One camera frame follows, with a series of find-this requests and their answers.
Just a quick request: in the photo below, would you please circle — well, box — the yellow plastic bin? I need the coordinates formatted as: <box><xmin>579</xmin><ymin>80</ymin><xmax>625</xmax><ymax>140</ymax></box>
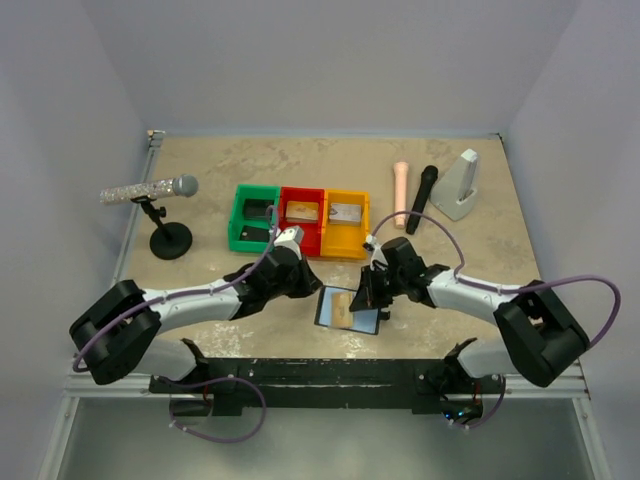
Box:
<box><xmin>320</xmin><ymin>189</ymin><xmax>370</xmax><ymax>260</ymax></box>

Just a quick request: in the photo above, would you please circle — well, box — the grey credit card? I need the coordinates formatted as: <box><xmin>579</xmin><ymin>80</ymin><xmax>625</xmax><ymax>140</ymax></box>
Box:
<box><xmin>239</xmin><ymin>225</ymin><xmax>270</xmax><ymax>242</ymax></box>

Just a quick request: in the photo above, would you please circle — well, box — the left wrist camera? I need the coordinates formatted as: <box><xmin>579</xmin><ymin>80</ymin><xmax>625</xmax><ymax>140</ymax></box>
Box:
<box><xmin>274</xmin><ymin>225</ymin><xmax>304</xmax><ymax>257</ymax></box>

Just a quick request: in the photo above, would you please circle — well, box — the gold card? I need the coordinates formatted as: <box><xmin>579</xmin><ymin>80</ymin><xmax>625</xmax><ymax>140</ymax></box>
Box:
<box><xmin>329</xmin><ymin>291</ymin><xmax>354</xmax><ymax>329</ymax></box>

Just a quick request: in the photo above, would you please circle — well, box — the glitter silver microphone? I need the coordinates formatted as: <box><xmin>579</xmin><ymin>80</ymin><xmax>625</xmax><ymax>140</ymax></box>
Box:
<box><xmin>99</xmin><ymin>174</ymin><xmax>199</xmax><ymax>205</ymax></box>

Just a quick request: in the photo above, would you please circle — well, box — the pink microphone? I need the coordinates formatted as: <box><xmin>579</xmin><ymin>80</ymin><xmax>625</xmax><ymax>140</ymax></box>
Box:
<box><xmin>393</xmin><ymin>161</ymin><xmax>409</xmax><ymax>229</ymax></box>

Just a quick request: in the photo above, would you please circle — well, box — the green plastic bin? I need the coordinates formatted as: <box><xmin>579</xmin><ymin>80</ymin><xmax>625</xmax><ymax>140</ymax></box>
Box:
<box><xmin>228</xmin><ymin>184</ymin><xmax>280</xmax><ymax>254</ymax></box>

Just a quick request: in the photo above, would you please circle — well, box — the card in red bin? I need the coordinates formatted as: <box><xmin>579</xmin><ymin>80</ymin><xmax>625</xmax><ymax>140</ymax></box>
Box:
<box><xmin>285</xmin><ymin>200</ymin><xmax>319</xmax><ymax>223</ymax></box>

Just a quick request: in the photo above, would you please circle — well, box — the aluminium frame rail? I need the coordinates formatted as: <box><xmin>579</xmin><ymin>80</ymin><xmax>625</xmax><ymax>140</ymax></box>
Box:
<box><xmin>37</xmin><ymin>130</ymin><xmax>167</xmax><ymax>480</ymax></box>

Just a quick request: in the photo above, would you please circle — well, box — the black item in green bin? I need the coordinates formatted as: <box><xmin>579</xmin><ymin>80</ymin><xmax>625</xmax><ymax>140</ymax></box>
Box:
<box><xmin>242</xmin><ymin>198</ymin><xmax>274</xmax><ymax>220</ymax></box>

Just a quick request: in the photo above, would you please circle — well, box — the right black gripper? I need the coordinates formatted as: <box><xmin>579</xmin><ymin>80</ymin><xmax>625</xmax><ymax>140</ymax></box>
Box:
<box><xmin>350</xmin><ymin>264</ymin><xmax>407</xmax><ymax>311</ymax></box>

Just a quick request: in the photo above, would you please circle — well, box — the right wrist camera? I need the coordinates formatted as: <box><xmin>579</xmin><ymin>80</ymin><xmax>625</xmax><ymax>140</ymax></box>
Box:
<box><xmin>363</xmin><ymin>234</ymin><xmax>388</xmax><ymax>271</ymax></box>

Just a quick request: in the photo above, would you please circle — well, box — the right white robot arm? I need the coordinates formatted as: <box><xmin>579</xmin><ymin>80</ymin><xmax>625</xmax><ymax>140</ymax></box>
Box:
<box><xmin>349</xmin><ymin>237</ymin><xmax>590</xmax><ymax>392</ymax></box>

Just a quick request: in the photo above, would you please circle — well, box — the black microphone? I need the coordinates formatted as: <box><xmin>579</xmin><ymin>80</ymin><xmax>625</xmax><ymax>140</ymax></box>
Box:
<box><xmin>405</xmin><ymin>165</ymin><xmax>439</xmax><ymax>235</ymax></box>

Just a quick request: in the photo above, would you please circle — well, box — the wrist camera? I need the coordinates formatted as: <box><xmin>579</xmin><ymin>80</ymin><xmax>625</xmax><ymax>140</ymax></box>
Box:
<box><xmin>274</xmin><ymin>225</ymin><xmax>304</xmax><ymax>257</ymax></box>
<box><xmin>363</xmin><ymin>234</ymin><xmax>388</xmax><ymax>271</ymax></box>

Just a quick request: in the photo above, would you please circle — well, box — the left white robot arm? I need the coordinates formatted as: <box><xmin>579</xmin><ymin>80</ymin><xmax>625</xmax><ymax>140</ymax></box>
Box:
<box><xmin>69</xmin><ymin>246</ymin><xmax>322</xmax><ymax>392</ymax></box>

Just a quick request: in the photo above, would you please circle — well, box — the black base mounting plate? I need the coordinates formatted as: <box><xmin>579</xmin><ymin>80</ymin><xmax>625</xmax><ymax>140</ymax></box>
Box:
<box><xmin>149</xmin><ymin>358</ymin><xmax>501</xmax><ymax>416</ymax></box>

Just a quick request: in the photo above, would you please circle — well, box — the grey wedge stand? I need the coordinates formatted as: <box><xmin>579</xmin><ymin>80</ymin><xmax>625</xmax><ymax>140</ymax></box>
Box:
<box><xmin>431</xmin><ymin>149</ymin><xmax>480</xmax><ymax>221</ymax></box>

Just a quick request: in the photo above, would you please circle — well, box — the red plastic bin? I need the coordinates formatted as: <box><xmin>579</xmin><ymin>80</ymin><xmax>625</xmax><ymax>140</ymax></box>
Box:
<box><xmin>278</xmin><ymin>186</ymin><xmax>325</xmax><ymax>257</ymax></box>

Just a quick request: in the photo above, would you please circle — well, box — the black leather card holder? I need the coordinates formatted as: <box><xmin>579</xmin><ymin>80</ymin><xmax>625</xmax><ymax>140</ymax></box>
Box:
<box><xmin>314</xmin><ymin>286</ymin><xmax>390</xmax><ymax>335</ymax></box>

